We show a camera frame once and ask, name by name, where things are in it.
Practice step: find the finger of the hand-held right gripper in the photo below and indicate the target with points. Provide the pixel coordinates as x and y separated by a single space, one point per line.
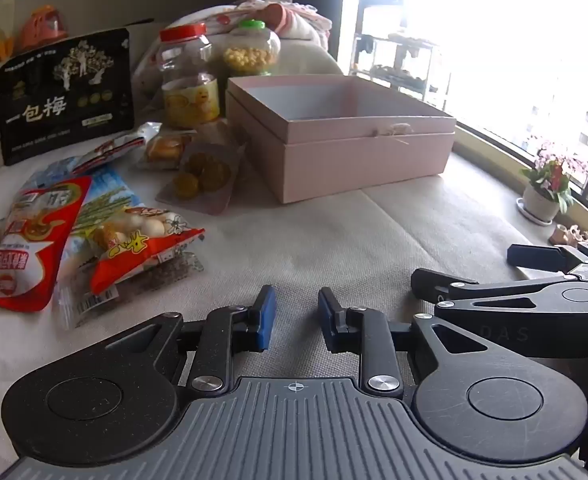
429 285
534 257

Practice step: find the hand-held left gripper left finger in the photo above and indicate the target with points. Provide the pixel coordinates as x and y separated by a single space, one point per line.
266 317

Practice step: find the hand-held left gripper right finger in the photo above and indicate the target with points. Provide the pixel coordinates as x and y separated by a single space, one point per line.
330 322

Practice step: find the clear candy packet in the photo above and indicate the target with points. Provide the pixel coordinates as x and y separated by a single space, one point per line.
138 287

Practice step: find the pink cardboard box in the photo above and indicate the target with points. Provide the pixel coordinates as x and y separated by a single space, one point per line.
364 155

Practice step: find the orange-red egg snack packet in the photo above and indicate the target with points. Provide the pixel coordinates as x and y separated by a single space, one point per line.
133 245

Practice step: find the clear packet of brown balls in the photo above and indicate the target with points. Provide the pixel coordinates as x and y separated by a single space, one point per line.
203 175

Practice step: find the blue seaweed snack bag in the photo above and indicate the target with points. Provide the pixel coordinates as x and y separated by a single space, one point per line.
108 195

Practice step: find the red and white snack bag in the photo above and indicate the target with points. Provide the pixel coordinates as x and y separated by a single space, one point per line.
28 240

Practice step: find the small beige figurine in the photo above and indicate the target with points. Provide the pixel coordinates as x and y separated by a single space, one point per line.
569 236

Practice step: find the potted pink flowers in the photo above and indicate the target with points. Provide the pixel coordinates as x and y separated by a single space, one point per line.
549 180

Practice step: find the small cake packet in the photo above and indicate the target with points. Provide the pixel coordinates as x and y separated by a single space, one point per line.
163 150

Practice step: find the metal drying rack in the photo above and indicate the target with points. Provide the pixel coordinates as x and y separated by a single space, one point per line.
399 65

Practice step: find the red-lid clear plastic jar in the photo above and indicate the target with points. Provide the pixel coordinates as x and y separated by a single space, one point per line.
186 75

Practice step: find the green-lid clear plastic jar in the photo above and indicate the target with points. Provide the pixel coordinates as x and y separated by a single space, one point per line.
249 52

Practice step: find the floral blanket pile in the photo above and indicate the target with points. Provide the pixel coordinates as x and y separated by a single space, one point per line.
299 22

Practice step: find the black plum bag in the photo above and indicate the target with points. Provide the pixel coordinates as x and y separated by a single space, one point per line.
63 90

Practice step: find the orange toy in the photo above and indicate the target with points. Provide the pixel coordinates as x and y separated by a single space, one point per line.
43 27

